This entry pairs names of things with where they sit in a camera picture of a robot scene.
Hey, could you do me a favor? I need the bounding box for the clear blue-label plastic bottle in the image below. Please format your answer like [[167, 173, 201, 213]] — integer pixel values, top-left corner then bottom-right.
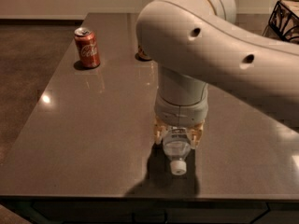
[[163, 129, 191, 175]]

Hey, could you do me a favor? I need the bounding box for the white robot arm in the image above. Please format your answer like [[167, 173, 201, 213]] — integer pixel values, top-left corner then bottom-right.
[[136, 0, 299, 146]]

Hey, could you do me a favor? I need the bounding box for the gold Coca-Cola can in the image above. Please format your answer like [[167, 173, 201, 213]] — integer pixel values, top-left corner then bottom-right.
[[138, 46, 151, 61]]

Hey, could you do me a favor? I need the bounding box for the red Coca-Cola can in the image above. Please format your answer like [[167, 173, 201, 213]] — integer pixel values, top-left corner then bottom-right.
[[74, 27, 100, 68]]

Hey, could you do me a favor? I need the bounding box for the black wire basket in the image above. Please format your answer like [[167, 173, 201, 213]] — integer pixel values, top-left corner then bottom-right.
[[268, 0, 299, 44]]

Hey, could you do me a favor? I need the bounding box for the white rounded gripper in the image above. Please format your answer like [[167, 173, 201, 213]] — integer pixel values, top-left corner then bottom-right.
[[153, 94, 208, 149]]

